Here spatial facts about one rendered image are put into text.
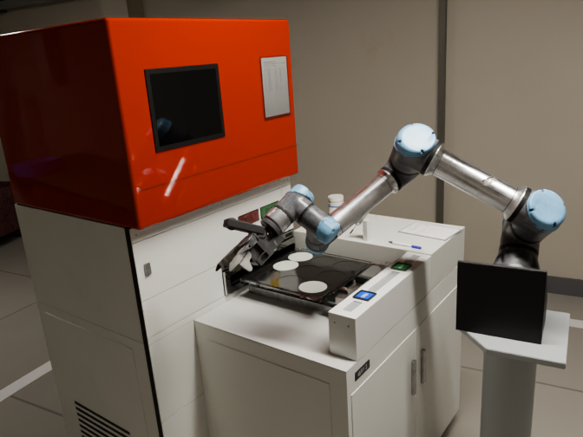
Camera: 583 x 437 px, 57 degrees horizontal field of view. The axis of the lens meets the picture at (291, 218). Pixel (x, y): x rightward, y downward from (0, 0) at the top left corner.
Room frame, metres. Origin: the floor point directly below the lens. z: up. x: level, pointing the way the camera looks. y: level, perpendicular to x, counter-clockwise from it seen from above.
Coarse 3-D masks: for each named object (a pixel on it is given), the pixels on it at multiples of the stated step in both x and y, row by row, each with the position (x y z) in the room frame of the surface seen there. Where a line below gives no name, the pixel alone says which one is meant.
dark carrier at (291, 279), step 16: (288, 256) 2.05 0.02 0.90; (320, 256) 2.03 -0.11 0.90; (256, 272) 1.90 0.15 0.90; (272, 272) 1.89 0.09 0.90; (288, 272) 1.88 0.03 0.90; (304, 272) 1.87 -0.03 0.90; (320, 272) 1.86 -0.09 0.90; (336, 272) 1.85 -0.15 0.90; (352, 272) 1.84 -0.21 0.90; (288, 288) 1.74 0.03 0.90
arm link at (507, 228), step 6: (504, 222) 1.62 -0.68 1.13; (504, 228) 1.60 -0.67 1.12; (510, 228) 1.55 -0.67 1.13; (504, 234) 1.58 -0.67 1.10; (510, 234) 1.55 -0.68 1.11; (516, 234) 1.52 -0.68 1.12; (504, 240) 1.56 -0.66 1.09; (510, 240) 1.54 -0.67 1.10; (516, 240) 1.53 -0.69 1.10; (522, 240) 1.52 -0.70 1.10; (540, 240) 1.51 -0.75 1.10; (534, 246) 1.52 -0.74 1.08
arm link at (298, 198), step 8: (288, 192) 1.54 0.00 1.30; (296, 192) 1.53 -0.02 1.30; (304, 192) 1.53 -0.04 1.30; (280, 200) 1.53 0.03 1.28; (288, 200) 1.51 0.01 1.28; (296, 200) 1.51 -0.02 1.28; (304, 200) 1.51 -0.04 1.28; (312, 200) 1.55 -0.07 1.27; (280, 208) 1.50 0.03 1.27; (288, 208) 1.50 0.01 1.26; (296, 208) 1.50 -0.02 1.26; (304, 208) 1.49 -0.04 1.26; (288, 216) 1.49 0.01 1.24; (296, 216) 1.50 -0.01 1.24
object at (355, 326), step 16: (416, 256) 1.81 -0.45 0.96; (384, 272) 1.68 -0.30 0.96; (400, 272) 1.67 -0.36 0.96; (416, 272) 1.70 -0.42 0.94; (368, 288) 1.56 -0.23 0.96; (384, 288) 1.55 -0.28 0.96; (400, 288) 1.60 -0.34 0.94; (416, 288) 1.70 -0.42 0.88; (352, 304) 1.46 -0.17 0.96; (368, 304) 1.45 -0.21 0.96; (384, 304) 1.51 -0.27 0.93; (400, 304) 1.60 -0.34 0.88; (336, 320) 1.41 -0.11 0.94; (352, 320) 1.37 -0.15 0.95; (368, 320) 1.42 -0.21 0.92; (384, 320) 1.51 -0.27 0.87; (336, 336) 1.41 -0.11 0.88; (352, 336) 1.37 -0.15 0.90; (368, 336) 1.42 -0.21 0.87; (336, 352) 1.41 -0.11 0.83; (352, 352) 1.37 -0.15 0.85
